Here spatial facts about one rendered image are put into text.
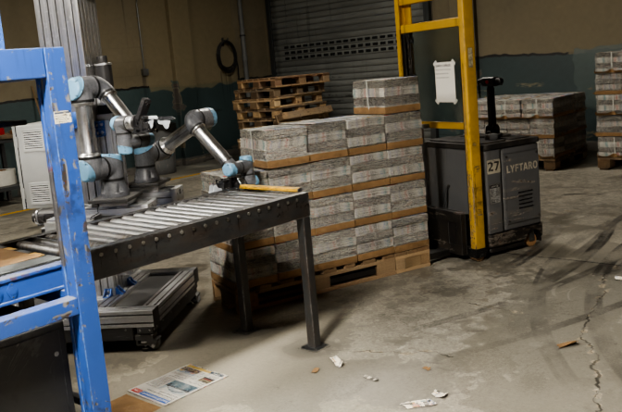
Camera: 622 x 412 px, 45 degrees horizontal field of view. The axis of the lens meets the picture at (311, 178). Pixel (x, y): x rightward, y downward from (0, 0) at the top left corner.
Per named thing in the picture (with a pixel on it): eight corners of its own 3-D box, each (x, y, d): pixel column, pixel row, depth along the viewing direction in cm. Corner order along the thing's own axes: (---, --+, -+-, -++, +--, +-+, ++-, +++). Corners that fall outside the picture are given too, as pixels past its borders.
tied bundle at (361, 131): (318, 153, 510) (316, 118, 507) (354, 147, 525) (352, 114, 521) (349, 156, 478) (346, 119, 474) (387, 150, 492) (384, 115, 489)
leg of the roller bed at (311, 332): (314, 343, 391) (302, 215, 381) (322, 345, 387) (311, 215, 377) (306, 347, 387) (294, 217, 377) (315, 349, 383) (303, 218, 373)
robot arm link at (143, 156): (130, 166, 452) (128, 143, 450) (146, 163, 463) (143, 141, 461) (145, 166, 446) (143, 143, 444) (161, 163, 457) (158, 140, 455)
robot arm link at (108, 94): (98, 85, 407) (150, 151, 394) (81, 87, 398) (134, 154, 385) (107, 69, 401) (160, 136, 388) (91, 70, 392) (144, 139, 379)
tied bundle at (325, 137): (279, 159, 497) (277, 124, 493) (318, 153, 511) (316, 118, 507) (308, 163, 464) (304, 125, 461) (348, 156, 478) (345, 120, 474)
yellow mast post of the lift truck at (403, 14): (409, 233, 577) (392, -2, 551) (418, 230, 581) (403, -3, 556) (416, 234, 569) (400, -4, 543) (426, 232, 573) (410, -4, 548)
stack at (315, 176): (212, 300, 482) (198, 171, 470) (365, 263, 537) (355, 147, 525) (237, 315, 448) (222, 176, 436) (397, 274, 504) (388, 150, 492)
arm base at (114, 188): (96, 199, 401) (93, 181, 399) (107, 193, 415) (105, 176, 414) (123, 197, 398) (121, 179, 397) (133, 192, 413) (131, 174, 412)
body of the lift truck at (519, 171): (427, 242, 583) (420, 139, 571) (480, 230, 609) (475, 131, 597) (490, 258, 523) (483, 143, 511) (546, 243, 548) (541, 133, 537)
